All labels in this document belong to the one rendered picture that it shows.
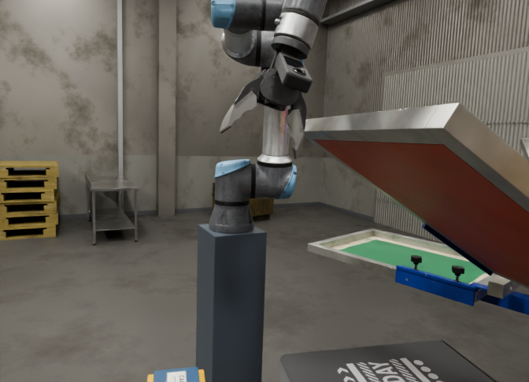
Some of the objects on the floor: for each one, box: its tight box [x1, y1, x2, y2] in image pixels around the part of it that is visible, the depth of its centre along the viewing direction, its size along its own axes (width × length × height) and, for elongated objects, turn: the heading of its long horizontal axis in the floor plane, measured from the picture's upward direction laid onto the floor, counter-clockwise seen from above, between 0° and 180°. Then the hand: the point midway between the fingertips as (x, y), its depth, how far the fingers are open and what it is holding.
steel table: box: [85, 171, 139, 245], centre depth 604 cm, size 62×164×84 cm
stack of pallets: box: [0, 161, 60, 240], centre depth 570 cm, size 143×98×102 cm
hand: (259, 147), depth 72 cm, fingers open, 14 cm apart
